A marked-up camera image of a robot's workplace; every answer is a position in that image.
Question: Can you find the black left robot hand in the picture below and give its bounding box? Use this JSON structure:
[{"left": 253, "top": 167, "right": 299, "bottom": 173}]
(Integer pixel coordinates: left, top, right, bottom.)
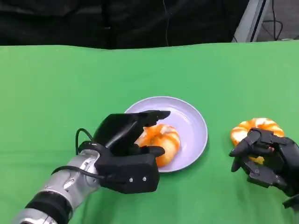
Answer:
[{"left": 93, "top": 111, "right": 171, "bottom": 157}]

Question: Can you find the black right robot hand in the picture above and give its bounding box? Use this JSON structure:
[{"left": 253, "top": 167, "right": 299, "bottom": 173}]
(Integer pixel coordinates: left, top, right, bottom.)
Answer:
[{"left": 228, "top": 127, "right": 299, "bottom": 196}]

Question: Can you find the orange and white bread roll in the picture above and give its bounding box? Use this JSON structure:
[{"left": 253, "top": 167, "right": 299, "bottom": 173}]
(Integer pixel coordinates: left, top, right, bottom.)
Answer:
[
  {"left": 230, "top": 118, "right": 285, "bottom": 165},
  {"left": 134, "top": 124, "right": 182, "bottom": 168}
]

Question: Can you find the lilac plate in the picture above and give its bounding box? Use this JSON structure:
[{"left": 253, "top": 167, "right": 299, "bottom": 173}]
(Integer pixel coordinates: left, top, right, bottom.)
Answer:
[{"left": 124, "top": 96, "right": 208, "bottom": 173}]

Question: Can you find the green table cloth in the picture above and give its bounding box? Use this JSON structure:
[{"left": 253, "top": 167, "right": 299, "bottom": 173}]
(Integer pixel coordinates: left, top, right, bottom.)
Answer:
[{"left": 0, "top": 40, "right": 299, "bottom": 224}]

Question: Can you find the black backdrop curtain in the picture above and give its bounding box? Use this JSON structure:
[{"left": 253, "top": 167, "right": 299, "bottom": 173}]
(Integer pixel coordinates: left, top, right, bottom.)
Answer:
[{"left": 0, "top": 0, "right": 250, "bottom": 49}]

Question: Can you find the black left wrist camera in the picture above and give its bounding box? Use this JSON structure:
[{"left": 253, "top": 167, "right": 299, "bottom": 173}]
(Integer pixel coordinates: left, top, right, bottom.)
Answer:
[{"left": 94, "top": 153, "right": 161, "bottom": 194}]

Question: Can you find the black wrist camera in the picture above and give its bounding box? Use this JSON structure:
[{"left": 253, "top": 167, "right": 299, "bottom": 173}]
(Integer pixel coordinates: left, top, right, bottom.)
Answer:
[
  {"left": 282, "top": 195, "right": 299, "bottom": 210},
  {"left": 94, "top": 153, "right": 161, "bottom": 194}
]

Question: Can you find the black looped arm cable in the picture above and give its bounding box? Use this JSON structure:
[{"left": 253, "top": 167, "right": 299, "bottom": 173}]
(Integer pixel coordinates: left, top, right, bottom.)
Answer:
[{"left": 75, "top": 128, "right": 99, "bottom": 155}]

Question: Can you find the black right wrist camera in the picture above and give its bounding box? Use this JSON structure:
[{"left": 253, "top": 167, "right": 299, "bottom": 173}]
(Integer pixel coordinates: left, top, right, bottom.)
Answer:
[{"left": 282, "top": 195, "right": 299, "bottom": 210}]

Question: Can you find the thin black hanging cable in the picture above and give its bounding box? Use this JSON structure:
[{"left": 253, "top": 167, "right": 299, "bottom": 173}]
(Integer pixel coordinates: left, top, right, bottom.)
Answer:
[{"left": 162, "top": 0, "right": 170, "bottom": 47}]

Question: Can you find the black floor cable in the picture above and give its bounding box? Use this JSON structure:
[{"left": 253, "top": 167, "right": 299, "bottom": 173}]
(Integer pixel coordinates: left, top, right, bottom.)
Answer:
[{"left": 260, "top": 0, "right": 284, "bottom": 42}]

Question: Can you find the grey metal frame post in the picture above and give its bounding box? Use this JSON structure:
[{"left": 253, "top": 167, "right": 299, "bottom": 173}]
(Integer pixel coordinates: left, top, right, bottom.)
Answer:
[{"left": 232, "top": 0, "right": 274, "bottom": 43}]

